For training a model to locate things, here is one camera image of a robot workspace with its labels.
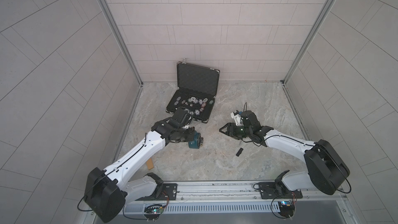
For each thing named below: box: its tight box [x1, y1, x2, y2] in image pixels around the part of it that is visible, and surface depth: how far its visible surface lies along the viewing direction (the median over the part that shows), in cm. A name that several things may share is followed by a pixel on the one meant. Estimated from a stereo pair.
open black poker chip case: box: [165, 61, 221, 123], surface depth 104 cm
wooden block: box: [146, 157, 155, 171], surface depth 80 cm
